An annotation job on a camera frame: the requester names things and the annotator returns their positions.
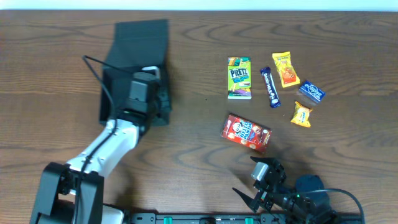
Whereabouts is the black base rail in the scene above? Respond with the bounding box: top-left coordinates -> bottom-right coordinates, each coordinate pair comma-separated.
102,203 -> 364,224

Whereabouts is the small yellow snack packet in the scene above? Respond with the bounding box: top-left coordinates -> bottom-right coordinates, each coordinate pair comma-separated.
290,101 -> 312,128

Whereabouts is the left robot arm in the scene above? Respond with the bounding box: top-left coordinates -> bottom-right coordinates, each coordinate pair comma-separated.
30,68 -> 170,223

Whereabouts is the blue Dairy Milk bar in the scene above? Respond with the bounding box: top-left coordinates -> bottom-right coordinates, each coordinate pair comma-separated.
261,67 -> 281,108

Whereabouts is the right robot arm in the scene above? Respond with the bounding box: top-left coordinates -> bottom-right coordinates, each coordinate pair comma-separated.
233,157 -> 338,223

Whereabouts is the blue Eclipse mint box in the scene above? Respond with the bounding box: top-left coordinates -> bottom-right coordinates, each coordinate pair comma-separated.
299,80 -> 326,103

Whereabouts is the green Pretz snack box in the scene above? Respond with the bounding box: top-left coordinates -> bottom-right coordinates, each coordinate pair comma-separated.
228,57 -> 252,100

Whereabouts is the yellow orange candy packet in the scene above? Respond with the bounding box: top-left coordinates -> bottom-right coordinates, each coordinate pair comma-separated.
272,52 -> 300,88

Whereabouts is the red Hello Panda box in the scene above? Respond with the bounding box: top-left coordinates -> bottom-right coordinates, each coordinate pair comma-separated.
221,114 -> 272,153

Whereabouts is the black container box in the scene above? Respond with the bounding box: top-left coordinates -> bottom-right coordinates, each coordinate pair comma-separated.
99,19 -> 172,133

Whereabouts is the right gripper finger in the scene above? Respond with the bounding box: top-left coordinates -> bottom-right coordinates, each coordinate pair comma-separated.
232,188 -> 259,212
250,156 -> 274,165

